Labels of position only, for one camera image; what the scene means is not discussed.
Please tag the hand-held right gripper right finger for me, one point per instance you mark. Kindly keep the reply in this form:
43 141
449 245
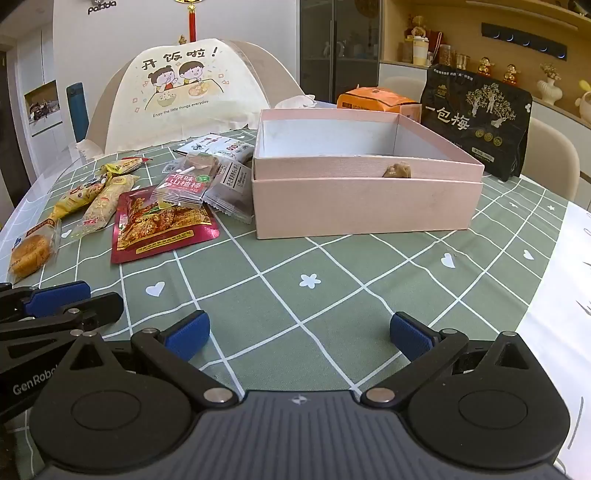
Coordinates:
411 334

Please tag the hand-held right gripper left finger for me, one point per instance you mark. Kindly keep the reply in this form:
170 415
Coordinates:
187 334

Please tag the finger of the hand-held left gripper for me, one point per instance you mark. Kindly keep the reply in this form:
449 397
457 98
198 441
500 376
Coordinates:
60 295
94 307

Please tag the clear bread packet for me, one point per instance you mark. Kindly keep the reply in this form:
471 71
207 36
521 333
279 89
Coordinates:
30 251

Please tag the long beige snack packet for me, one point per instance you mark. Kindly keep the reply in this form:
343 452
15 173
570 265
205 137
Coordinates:
104 203

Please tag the pink cardboard box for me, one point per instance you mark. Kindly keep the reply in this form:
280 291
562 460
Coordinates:
351 207

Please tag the clear red-lettered snack packet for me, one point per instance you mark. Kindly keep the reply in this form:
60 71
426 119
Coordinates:
184 184

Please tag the red spicy snack packet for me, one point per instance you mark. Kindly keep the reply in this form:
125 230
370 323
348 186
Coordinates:
152 230

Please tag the yellow cartoon snack packet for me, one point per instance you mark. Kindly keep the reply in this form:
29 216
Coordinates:
76 198

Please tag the grey snack packet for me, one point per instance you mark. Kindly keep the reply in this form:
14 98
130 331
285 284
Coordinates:
228 189

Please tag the small brown snack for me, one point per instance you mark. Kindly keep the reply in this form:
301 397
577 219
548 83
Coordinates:
397 170

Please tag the blue bottle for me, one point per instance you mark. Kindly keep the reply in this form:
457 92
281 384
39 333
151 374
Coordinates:
77 110

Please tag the white printed snack packet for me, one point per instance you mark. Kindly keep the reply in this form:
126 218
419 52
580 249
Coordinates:
221 145

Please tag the white printed food cover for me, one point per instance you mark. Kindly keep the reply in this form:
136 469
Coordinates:
184 124

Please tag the black gold-printed snack bag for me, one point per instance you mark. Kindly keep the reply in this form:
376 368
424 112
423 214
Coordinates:
475 129

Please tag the beige chair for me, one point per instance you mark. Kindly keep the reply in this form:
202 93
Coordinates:
401 85
549 157

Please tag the orange tissue pack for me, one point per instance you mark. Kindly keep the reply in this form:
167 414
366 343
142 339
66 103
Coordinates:
378 99

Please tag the white tissue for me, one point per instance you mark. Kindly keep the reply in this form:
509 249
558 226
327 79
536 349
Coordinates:
295 101

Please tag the gold figurine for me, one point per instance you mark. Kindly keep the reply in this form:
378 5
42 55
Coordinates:
484 67
510 74

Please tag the gold jar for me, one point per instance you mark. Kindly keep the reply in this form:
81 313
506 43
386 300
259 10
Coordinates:
462 61

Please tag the glass jar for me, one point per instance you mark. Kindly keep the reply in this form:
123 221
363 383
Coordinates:
446 56

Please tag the yellow white cup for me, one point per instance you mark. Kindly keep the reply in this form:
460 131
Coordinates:
419 53

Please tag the white vase with flowers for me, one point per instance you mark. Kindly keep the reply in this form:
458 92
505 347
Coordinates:
549 87

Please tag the dark glass cabinet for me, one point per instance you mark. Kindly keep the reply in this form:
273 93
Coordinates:
341 46

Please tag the red hanging knot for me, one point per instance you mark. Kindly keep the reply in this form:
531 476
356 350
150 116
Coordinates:
190 18

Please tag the brown bear figure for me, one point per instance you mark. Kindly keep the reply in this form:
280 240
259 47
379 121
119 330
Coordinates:
417 25

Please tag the black light strip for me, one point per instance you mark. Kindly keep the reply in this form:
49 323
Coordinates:
524 40

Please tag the wooden shelf unit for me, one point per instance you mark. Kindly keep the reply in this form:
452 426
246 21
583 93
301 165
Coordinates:
508 14

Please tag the wall calendar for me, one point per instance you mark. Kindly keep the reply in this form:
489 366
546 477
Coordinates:
44 108

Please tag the wall logo sign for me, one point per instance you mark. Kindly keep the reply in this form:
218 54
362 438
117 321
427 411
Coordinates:
101 5

